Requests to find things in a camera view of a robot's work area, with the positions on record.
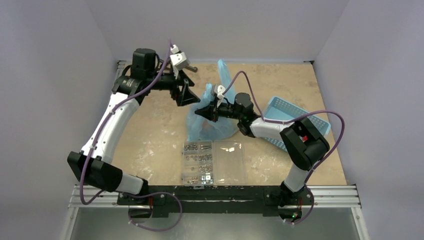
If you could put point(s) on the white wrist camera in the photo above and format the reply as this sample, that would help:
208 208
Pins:
178 58
217 92

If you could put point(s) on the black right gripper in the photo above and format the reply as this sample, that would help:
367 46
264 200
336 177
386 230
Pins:
214 109

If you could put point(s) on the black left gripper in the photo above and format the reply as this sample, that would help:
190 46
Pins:
186 95

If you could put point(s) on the light blue printed plastic bag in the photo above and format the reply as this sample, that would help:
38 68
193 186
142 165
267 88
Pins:
199 128

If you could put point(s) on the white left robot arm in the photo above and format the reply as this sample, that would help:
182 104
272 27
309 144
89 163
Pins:
92 165

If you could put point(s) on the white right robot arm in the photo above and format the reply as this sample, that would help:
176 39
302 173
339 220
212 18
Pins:
303 142

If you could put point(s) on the dark metal crank handle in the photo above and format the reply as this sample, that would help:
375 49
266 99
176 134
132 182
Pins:
191 68

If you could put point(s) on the clear plastic organizer box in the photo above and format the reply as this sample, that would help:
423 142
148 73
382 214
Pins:
213 163

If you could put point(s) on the light blue plastic basket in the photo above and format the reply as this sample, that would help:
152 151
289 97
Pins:
280 109

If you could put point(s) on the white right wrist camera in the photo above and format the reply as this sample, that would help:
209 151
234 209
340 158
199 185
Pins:
217 92

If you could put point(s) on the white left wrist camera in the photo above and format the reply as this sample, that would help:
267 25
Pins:
178 58

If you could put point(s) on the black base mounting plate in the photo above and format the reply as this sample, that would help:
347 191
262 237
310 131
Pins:
267 200

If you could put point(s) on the aluminium extrusion rail frame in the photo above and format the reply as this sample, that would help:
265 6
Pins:
335 215

